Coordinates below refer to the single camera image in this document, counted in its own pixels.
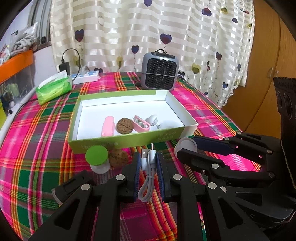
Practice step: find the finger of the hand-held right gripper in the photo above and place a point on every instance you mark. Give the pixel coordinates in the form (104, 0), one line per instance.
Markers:
(212, 144)
(198, 160)

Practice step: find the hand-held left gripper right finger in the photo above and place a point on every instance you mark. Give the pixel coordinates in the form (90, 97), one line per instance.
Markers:
(161, 178)

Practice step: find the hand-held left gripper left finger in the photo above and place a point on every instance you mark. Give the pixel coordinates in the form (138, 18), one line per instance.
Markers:
(138, 176)

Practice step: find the white round cap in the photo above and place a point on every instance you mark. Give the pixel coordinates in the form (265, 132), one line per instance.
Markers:
(185, 143)

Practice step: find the small brown walnut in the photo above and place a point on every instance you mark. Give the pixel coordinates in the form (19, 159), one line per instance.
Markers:
(118, 157)

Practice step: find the pink clip with grey pads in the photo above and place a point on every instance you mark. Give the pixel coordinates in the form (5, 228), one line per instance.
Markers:
(141, 128)

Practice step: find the large brown walnut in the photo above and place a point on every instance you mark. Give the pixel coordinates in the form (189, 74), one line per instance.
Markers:
(124, 126)

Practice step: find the white plug adapter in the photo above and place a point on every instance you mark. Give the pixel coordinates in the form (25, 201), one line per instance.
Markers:
(151, 119)

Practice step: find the pink oblong case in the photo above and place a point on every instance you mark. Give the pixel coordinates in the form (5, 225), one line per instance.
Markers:
(107, 126)

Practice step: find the green and white cardboard box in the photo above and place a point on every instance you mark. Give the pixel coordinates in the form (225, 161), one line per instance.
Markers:
(129, 109)

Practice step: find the grey space heater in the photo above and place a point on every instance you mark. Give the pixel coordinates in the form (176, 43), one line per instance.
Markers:
(159, 71)

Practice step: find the wooden cabinet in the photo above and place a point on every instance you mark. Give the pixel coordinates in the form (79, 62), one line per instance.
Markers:
(266, 46)

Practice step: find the white power strip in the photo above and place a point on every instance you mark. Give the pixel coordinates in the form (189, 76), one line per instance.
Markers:
(85, 77)

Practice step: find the green tissue pack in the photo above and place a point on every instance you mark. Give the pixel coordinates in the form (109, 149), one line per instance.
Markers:
(53, 89)

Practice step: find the black charger adapter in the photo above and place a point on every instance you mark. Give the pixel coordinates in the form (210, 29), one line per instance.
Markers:
(64, 67)

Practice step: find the cream heart-print curtain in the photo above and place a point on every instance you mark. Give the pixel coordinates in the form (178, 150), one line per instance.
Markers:
(138, 23)

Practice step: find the clear storage bin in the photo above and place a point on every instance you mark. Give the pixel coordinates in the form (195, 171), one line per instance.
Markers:
(20, 85)

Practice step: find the yellow-green cardboard box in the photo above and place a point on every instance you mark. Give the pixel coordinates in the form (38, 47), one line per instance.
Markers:
(1, 115)

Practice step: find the orange bin lid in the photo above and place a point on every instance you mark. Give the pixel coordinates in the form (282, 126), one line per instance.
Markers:
(18, 62)

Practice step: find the white work gloves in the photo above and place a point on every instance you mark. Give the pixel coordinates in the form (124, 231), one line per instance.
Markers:
(23, 41)

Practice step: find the colourful printed packet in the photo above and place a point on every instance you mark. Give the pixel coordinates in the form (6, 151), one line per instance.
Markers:
(4, 55)

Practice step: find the grey window frame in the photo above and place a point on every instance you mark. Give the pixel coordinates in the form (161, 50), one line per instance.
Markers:
(41, 20)

